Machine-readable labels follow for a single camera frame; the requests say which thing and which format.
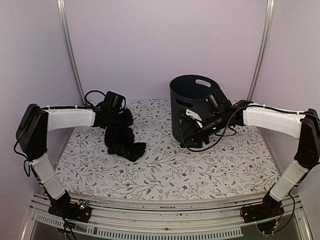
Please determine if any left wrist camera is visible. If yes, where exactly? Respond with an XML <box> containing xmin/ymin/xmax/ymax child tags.
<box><xmin>103</xmin><ymin>91</ymin><xmax>126</xmax><ymax>113</ymax></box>

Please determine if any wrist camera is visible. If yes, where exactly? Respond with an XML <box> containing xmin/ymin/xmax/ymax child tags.
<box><xmin>178</xmin><ymin>108</ymin><xmax>203</xmax><ymax>128</ymax></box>
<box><xmin>103</xmin><ymin>91</ymin><xmax>126</xmax><ymax>113</ymax></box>

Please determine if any aluminium frame post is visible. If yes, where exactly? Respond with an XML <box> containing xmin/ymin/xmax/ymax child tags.
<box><xmin>56</xmin><ymin>0</ymin><xmax>86</xmax><ymax>105</ymax></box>
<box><xmin>246</xmin><ymin>0</ymin><xmax>275</xmax><ymax>101</ymax></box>

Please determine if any right aluminium frame post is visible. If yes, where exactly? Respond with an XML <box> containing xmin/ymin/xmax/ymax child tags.
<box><xmin>246</xmin><ymin>0</ymin><xmax>275</xmax><ymax>101</ymax></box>

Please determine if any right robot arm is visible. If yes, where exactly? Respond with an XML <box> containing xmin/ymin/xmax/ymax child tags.
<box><xmin>178</xmin><ymin>99</ymin><xmax>320</xmax><ymax>218</ymax></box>

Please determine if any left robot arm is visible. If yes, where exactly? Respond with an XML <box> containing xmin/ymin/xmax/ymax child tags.
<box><xmin>15</xmin><ymin>103</ymin><xmax>132</xmax><ymax>217</ymax></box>

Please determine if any left aluminium frame post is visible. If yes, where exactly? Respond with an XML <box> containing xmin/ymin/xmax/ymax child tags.
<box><xmin>56</xmin><ymin>0</ymin><xmax>86</xmax><ymax>105</ymax></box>

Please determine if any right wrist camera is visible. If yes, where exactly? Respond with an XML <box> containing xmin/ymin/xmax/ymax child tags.
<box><xmin>178</xmin><ymin>108</ymin><xmax>203</xmax><ymax>128</ymax></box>

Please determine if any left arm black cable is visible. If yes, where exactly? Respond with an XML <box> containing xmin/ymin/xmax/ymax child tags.
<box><xmin>83</xmin><ymin>89</ymin><xmax>107</xmax><ymax>108</ymax></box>

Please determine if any black plastic trash bag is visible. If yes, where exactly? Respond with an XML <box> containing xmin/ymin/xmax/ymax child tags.
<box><xmin>94</xmin><ymin>108</ymin><xmax>146</xmax><ymax>162</ymax></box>

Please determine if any aluminium front rail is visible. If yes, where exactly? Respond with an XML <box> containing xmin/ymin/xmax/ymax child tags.
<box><xmin>21</xmin><ymin>193</ymin><xmax>314</xmax><ymax>240</ymax></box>

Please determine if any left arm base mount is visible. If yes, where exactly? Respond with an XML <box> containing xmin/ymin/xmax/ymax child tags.
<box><xmin>48</xmin><ymin>198</ymin><xmax>92</xmax><ymax>223</ymax></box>

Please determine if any dark grey trash bin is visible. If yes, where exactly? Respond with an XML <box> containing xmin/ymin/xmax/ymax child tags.
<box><xmin>169</xmin><ymin>74</ymin><xmax>220</xmax><ymax>143</ymax></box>

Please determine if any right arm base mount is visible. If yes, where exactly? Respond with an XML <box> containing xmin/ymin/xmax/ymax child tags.
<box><xmin>240</xmin><ymin>201</ymin><xmax>285</xmax><ymax>223</ymax></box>

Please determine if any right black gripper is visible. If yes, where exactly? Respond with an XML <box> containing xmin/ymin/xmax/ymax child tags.
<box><xmin>180</xmin><ymin>111</ymin><xmax>227</xmax><ymax>149</ymax></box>

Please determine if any floral patterned table mat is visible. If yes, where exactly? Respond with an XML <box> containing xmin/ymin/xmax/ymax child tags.
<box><xmin>55</xmin><ymin>99</ymin><xmax>279</xmax><ymax>201</ymax></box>

